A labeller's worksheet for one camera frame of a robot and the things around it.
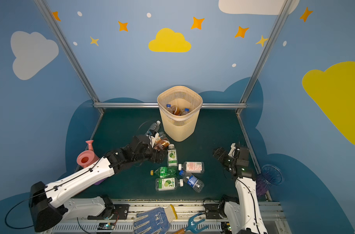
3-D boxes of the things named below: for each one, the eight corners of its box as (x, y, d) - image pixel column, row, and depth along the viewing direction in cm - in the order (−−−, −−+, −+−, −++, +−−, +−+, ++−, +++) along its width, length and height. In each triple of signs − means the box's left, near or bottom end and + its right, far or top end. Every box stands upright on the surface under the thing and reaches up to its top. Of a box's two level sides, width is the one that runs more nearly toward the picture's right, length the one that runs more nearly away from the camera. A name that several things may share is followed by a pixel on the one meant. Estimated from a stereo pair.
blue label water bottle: (176, 178, 86) (176, 176, 83) (181, 170, 89) (181, 168, 86) (200, 194, 80) (201, 192, 77) (205, 185, 83) (205, 183, 81)
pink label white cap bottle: (178, 173, 87) (178, 171, 85) (178, 163, 92) (178, 161, 90) (204, 173, 88) (205, 171, 86) (203, 163, 92) (203, 161, 90)
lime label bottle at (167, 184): (155, 191, 82) (154, 189, 79) (156, 179, 87) (156, 177, 84) (183, 191, 83) (183, 189, 80) (183, 179, 87) (183, 177, 84)
